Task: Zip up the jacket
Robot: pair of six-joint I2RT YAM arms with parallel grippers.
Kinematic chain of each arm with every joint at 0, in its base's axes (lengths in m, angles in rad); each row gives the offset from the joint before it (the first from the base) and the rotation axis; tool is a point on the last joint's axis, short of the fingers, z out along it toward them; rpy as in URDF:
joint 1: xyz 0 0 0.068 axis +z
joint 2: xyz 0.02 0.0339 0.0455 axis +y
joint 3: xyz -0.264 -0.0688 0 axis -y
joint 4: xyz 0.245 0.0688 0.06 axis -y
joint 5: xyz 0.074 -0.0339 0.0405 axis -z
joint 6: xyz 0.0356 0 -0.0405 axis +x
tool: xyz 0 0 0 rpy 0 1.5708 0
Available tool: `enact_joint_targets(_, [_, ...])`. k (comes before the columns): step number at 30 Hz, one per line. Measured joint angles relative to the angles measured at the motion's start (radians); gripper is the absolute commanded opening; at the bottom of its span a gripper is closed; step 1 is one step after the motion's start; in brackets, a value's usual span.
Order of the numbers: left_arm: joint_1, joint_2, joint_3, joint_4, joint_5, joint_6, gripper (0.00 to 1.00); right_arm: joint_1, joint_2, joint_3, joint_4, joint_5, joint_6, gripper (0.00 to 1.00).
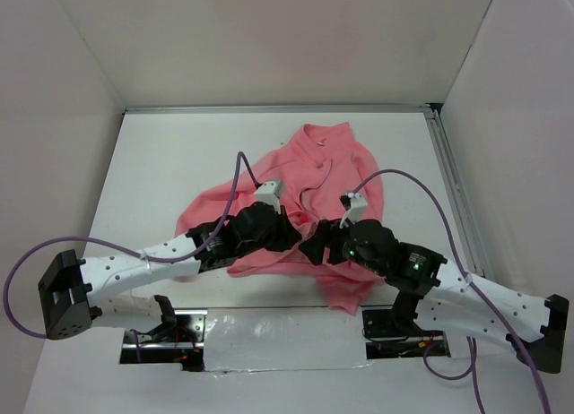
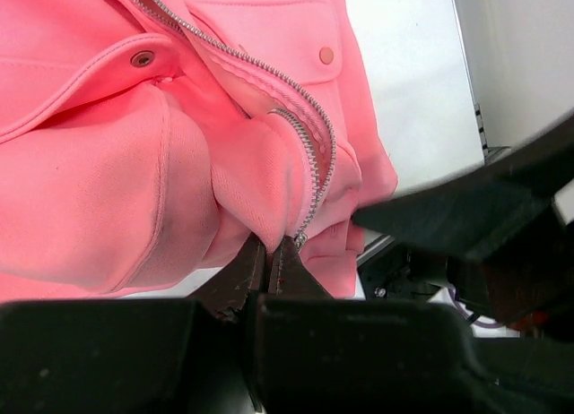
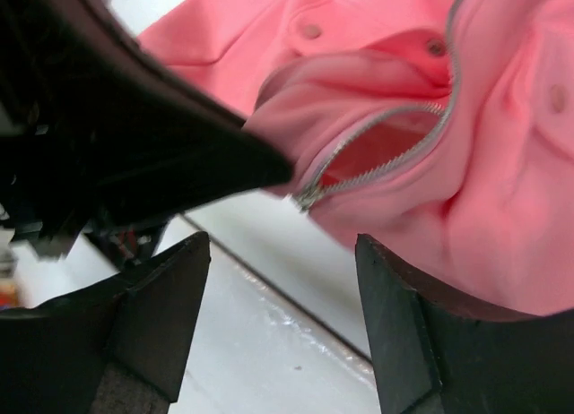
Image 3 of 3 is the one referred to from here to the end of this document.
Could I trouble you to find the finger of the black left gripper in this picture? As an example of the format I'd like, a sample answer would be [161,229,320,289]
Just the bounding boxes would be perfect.
[1,0,292,235]

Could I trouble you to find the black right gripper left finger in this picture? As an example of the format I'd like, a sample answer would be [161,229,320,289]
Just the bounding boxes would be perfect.
[1,231,211,414]

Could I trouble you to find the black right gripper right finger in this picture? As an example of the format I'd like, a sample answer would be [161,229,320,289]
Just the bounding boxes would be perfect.
[355,234,573,413]

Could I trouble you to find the pink zip jacket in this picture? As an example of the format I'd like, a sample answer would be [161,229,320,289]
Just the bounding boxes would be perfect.
[139,0,573,315]

